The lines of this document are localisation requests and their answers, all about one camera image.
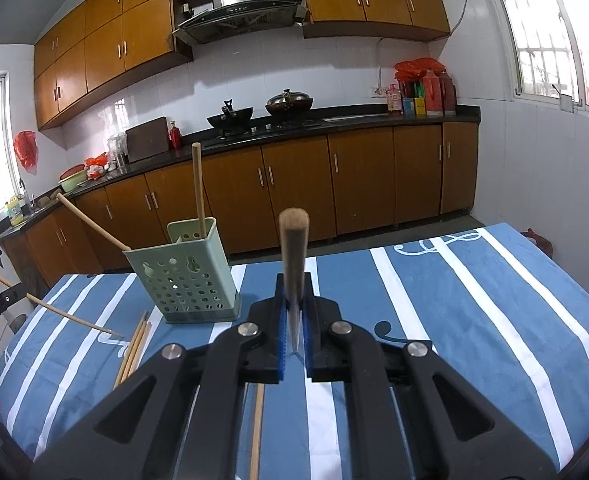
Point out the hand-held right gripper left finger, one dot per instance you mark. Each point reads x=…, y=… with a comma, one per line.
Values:
x=280, y=330

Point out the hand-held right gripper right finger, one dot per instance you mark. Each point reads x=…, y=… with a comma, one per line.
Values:
x=308, y=330

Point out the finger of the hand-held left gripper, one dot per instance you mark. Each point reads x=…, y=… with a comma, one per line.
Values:
x=12, y=295

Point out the green perforated utensil holder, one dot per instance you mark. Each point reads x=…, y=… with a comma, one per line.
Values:
x=189, y=285

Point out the yellow dish soap bottle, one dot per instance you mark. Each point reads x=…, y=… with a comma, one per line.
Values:
x=14, y=211

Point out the green plastic basin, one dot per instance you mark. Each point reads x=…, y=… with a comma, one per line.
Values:
x=73, y=180

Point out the blue striped tablecloth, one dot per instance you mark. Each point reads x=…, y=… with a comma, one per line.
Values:
x=444, y=300

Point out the red and white plastic bag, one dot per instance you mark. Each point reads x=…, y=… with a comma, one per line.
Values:
x=96, y=166

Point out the wooden base cabinets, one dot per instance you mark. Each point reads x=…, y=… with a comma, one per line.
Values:
x=364, y=180

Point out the black gas stove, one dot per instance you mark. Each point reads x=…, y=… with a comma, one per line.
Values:
x=264, y=127

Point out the dark wooden cutting board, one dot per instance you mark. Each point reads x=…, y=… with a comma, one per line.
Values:
x=147, y=139

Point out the black wok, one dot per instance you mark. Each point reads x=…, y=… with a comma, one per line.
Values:
x=230, y=117

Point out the red bottle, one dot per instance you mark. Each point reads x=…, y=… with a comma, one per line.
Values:
x=175, y=136

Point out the wok with lid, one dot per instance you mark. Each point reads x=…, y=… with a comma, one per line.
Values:
x=289, y=102

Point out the pink bottle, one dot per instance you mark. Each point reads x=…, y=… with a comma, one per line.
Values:
x=394, y=100

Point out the colourful boxes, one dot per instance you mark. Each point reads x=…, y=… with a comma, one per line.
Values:
x=414, y=102

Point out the red thermos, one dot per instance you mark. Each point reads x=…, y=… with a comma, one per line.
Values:
x=433, y=95
x=448, y=95

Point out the black kitchen countertop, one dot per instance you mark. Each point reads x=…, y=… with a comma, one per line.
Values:
x=469, y=112

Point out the red plastic bag over bottles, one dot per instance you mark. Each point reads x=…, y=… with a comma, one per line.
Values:
x=419, y=66

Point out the steel range hood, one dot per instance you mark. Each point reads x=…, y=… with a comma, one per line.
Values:
x=239, y=7

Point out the metal cup on windowsill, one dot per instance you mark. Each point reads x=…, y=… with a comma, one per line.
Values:
x=564, y=100

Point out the large barred window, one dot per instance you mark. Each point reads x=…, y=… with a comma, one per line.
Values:
x=549, y=40

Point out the red plastic bag on wall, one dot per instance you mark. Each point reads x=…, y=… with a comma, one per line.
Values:
x=25, y=150

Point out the long wooden wall cabinets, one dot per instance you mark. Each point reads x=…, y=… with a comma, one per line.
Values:
x=104, y=45

